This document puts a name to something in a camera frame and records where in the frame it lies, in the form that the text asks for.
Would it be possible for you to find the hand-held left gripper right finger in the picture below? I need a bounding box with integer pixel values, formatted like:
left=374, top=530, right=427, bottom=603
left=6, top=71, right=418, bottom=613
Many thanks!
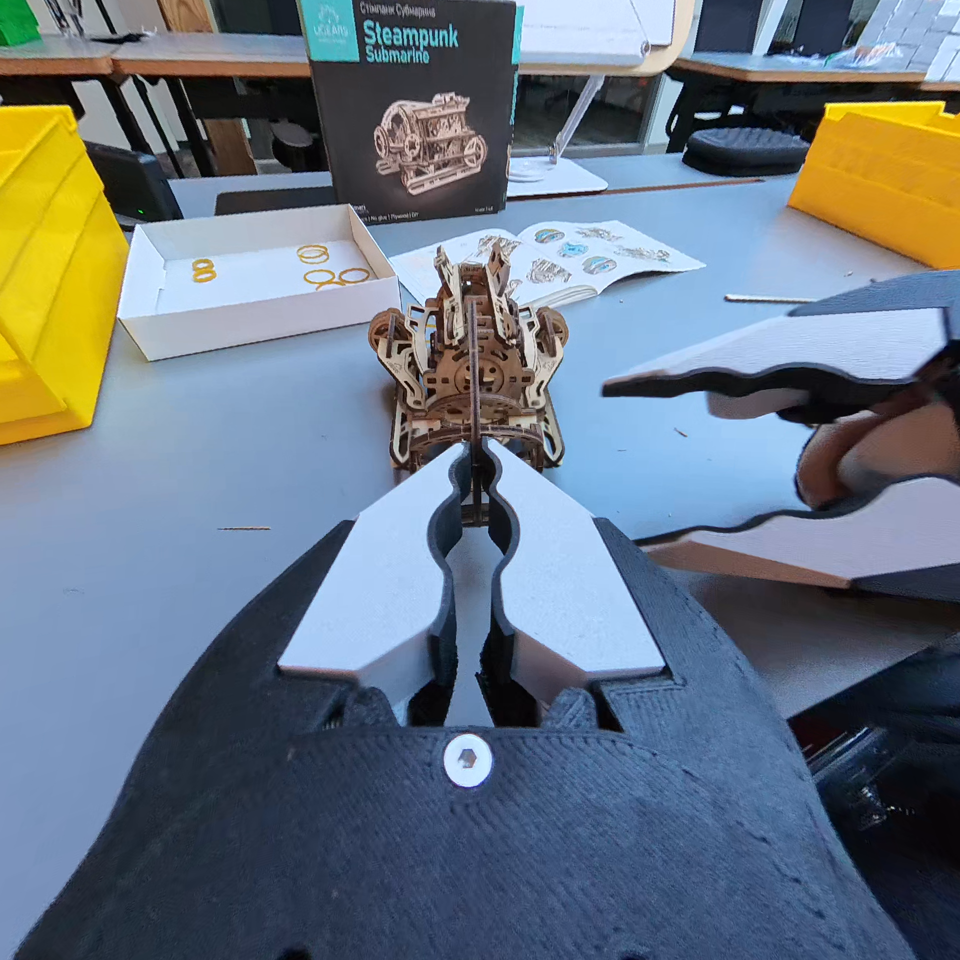
left=480, top=438, right=667, bottom=726

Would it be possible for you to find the open instruction booklet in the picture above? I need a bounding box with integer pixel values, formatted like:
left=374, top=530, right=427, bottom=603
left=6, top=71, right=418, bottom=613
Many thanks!
left=389, top=219, right=708, bottom=309

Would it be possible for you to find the yellow plastic bin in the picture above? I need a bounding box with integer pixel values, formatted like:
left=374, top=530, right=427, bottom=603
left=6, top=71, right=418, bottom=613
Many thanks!
left=786, top=100, right=960, bottom=272
left=0, top=104, right=131, bottom=448

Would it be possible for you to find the black electronic device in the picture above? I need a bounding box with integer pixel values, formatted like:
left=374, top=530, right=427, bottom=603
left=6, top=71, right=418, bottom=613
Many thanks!
left=83, top=140, right=184, bottom=223

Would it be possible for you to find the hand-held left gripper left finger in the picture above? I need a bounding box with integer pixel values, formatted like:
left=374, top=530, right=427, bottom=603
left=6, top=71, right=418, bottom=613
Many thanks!
left=277, top=441, right=474, bottom=727

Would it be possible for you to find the group of yellow rubber bands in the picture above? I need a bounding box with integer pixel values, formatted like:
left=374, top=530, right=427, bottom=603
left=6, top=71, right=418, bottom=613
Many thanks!
left=190, top=243, right=372, bottom=292

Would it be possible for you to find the wooden post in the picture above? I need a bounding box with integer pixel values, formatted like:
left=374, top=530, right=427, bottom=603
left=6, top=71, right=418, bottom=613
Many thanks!
left=156, top=0, right=258, bottom=178

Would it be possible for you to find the flat black pad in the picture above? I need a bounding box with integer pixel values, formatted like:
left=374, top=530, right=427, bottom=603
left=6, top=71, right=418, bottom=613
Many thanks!
left=214, top=186, right=336, bottom=218

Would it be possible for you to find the person's right hand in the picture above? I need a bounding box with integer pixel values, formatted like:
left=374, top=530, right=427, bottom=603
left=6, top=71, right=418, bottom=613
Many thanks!
left=798, top=407, right=960, bottom=510

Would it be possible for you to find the instruction sheet board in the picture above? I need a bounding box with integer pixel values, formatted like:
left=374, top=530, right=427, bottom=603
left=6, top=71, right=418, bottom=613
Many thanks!
left=516, top=0, right=696, bottom=78

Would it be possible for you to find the wood-edged background table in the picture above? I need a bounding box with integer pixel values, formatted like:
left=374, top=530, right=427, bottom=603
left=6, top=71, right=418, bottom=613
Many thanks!
left=666, top=51, right=960, bottom=155
left=0, top=33, right=313, bottom=177

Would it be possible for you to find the white board stand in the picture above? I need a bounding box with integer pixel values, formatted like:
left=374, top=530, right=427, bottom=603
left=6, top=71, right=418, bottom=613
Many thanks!
left=507, top=71, right=609, bottom=198

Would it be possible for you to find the thin wooden model part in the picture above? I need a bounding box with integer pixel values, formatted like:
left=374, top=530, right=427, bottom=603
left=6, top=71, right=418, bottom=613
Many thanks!
left=459, top=298, right=495, bottom=530

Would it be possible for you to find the white cardboard box tray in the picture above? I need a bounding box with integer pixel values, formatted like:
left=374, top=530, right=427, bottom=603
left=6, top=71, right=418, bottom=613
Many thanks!
left=117, top=203, right=402, bottom=363

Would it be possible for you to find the black model kit box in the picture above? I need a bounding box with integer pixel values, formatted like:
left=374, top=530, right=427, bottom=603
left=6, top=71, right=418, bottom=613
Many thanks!
left=295, top=0, right=525, bottom=225

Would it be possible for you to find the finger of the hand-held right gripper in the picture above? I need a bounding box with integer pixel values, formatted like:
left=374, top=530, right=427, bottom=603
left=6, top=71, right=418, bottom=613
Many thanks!
left=601, top=306, right=952, bottom=426
left=645, top=474, right=960, bottom=591

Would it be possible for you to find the green plastic bin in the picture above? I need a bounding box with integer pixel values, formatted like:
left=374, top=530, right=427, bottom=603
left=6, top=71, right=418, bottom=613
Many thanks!
left=0, top=0, right=43, bottom=47

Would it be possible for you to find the wooden submarine model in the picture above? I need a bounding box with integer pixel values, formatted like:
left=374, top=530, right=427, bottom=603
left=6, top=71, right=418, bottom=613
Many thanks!
left=366, top=243, right=570, bottom=475

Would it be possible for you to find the black textured rounded pad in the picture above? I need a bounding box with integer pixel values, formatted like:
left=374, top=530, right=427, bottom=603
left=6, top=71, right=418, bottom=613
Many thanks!
left=681, top=126, right=813, bottom=179

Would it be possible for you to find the black stool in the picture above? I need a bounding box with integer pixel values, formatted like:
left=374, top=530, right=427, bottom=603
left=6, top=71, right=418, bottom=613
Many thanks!
left=269, top=120, right=318, bottom=173

